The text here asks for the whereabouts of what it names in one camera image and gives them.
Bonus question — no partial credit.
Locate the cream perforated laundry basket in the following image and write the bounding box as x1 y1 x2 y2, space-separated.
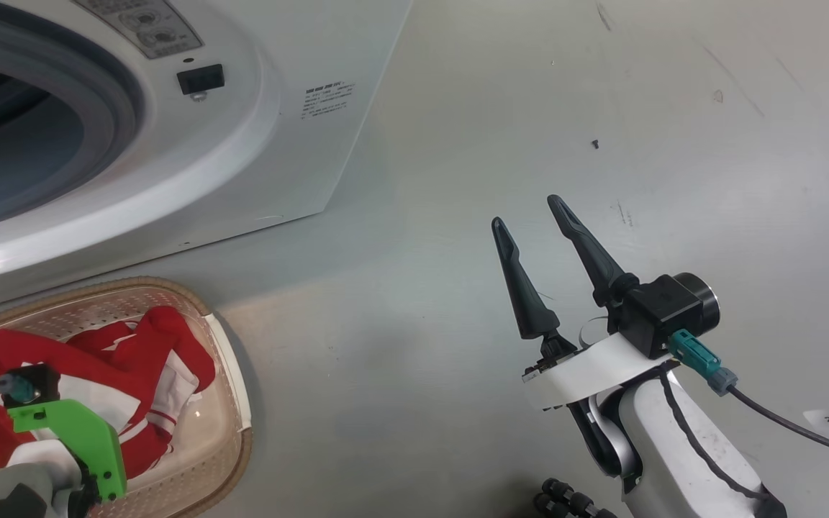
0 277 253 518

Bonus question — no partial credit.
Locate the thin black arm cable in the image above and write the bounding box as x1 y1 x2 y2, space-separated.
659 363 768 501

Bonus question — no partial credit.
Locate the teal camera connector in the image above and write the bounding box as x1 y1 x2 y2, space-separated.
669 329 739 396
4 374 35 404

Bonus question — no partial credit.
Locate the teal right camera connector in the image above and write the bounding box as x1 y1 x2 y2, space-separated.
669 329 739 396

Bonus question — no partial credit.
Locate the red white striped garment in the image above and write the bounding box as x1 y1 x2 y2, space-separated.
62 306 215 479

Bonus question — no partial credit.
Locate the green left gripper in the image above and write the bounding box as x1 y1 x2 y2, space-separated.
8 399 127 502

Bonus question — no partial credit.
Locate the grey warning sticker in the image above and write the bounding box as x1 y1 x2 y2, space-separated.
73 0 203 60

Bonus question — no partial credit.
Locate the teal left camera connector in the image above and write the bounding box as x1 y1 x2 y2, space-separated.
4 374 35 404

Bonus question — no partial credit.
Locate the white front-load washing machine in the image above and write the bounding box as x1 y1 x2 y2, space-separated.
0 0 415 317

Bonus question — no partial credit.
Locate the black right camera cable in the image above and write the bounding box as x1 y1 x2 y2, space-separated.
731 385 829 463

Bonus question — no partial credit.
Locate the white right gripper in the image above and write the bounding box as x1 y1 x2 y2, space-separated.
491 194 674 411

